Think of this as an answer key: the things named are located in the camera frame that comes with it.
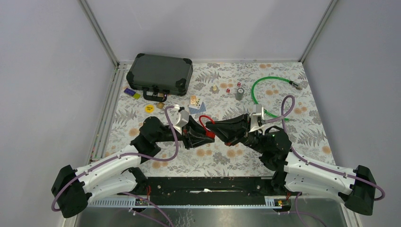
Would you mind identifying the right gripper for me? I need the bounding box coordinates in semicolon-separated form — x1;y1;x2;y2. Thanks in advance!
204;113;267;154

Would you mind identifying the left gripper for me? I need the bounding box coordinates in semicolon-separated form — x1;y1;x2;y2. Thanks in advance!
154;116;215;150

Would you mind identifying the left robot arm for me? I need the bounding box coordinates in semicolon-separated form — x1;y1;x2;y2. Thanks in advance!
51;115;214;218

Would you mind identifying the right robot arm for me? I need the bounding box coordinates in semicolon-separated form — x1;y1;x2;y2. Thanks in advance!
195;114;376;216

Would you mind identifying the blue-backed playing card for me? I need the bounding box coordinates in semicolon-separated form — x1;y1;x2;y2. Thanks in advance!
189;102;206;114

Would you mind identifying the nine of spades card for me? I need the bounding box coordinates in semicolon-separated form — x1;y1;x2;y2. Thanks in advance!
189;96;203;109

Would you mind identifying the grey patterned cylinder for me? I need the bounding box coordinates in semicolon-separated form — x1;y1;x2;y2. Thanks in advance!
235;87;244;101

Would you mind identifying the brass padlock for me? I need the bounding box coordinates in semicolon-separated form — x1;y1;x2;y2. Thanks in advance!
156;102;166;110

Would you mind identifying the yellow big blind chip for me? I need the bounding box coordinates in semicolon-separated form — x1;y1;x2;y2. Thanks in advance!
145;105;155;113

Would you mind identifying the dark green carrying case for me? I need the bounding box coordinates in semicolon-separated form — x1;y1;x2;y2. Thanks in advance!
126;53;193;102

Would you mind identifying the yellow-green toy brick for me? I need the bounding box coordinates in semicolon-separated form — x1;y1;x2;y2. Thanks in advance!
133;93;141;99

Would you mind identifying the blue toy brick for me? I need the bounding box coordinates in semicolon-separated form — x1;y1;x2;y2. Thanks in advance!
123;88;136;96

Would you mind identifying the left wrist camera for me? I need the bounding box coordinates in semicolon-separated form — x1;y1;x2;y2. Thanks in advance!
173;106;190;134

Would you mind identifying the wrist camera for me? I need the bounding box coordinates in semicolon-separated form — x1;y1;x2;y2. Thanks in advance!
249;104;264;132
173;106;190;134

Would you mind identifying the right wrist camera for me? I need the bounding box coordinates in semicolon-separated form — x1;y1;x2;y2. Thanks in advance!
249;104;264;132

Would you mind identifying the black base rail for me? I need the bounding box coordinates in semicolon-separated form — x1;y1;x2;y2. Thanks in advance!
117;166;295;208

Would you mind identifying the green cable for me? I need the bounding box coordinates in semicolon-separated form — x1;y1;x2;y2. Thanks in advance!
250;76;304;121

